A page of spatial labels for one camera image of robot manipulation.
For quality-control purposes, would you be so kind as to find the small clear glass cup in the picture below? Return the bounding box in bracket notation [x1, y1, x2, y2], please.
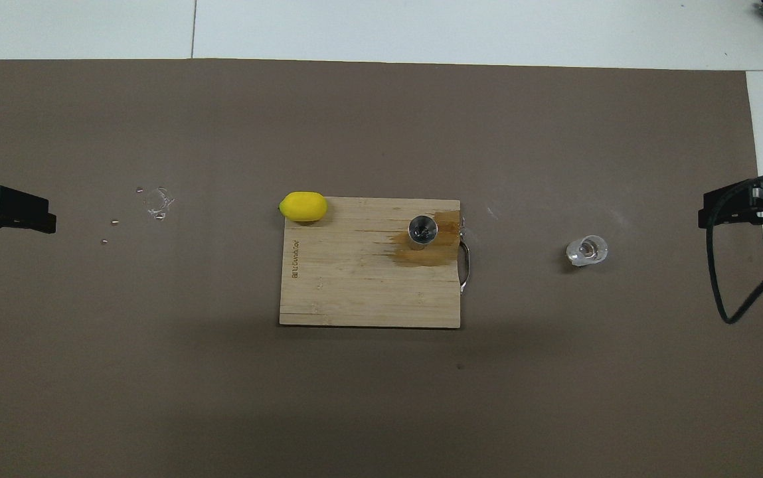
[566, 234, 609, 268]

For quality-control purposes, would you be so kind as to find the steel cocktail jigger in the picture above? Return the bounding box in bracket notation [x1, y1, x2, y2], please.
[408, 214, 439, 248]

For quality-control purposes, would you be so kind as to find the yellow lemon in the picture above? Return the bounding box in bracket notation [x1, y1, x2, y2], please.
[280, 191, 329, 223]

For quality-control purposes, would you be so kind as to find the bamboo cutting board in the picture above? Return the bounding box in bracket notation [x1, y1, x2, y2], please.
[279, 197, 471, 329]

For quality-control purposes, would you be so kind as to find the brown table mat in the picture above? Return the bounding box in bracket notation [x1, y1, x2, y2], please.
[0, 58, 763, 478]

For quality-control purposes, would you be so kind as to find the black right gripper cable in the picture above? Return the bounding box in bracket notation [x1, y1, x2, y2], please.
[705, 171, 763, 325]

